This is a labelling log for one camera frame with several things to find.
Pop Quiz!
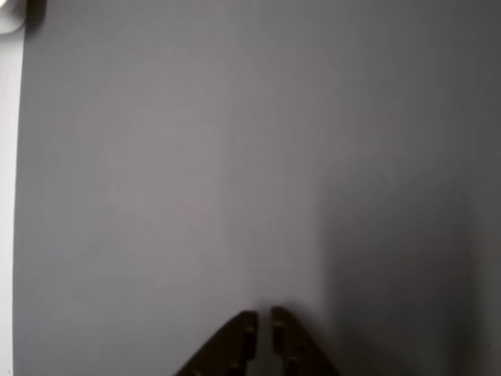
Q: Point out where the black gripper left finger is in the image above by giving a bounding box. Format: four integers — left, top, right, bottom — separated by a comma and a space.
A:
171, 310, 259, 376

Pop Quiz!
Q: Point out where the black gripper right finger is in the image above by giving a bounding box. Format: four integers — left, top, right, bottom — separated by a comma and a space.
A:
270, 305, 341, 376

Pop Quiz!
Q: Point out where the grey table mat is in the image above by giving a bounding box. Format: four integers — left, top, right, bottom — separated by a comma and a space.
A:
13, 0, 501, 376

